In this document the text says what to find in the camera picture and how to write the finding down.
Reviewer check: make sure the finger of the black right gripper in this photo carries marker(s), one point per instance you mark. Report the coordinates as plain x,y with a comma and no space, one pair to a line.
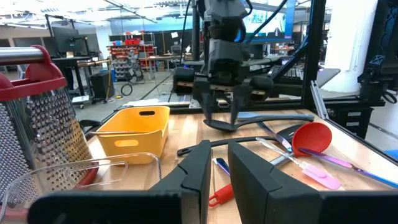
240,101
207,101

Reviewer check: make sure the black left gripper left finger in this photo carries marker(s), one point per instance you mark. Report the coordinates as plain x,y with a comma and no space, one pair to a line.
174,202

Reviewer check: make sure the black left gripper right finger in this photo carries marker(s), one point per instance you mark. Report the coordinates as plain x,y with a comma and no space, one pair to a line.
280,202

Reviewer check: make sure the black nylon spoon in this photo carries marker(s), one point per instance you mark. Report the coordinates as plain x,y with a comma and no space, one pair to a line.
222,125

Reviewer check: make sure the pink mini spatula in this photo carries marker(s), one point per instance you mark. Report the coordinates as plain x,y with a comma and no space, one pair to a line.
320,175

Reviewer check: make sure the iridescent knife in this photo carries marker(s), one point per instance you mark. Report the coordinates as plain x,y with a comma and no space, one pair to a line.
276,137

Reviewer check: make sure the black slotted ladle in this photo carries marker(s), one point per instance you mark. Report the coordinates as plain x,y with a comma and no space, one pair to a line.
286,130

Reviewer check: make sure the iridescent fork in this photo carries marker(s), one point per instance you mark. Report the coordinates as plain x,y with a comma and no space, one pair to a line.
221,165

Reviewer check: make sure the red silicone spatula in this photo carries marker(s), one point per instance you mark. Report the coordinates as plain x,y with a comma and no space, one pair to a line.
311,138

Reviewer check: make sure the iridescent spoon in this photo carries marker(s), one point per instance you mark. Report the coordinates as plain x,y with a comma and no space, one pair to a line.
342,162

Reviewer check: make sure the black keyboard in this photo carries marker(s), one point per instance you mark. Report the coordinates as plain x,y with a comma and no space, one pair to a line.
284,72

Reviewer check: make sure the yellow plastic bin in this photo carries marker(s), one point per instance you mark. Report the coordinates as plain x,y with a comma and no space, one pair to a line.
133,130

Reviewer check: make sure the clear plastic bin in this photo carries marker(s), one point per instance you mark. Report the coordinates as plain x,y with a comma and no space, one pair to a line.
93,177

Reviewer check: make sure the red parts shelf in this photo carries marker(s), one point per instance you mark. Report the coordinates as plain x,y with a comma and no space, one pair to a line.
124,53

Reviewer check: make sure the black waste bin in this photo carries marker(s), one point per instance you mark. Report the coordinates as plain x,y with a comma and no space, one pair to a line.
101,85

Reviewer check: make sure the white square pillar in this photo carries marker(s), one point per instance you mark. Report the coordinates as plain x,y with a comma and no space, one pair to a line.
348,46

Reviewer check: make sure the red steel box grater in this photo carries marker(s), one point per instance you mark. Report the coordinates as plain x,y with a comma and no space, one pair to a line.
46,130

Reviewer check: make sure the black monitor on stand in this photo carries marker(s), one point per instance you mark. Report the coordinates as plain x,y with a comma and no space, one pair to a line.
66,40

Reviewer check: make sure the black aluminium table frame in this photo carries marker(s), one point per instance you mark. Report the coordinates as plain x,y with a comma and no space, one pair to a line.
312,62

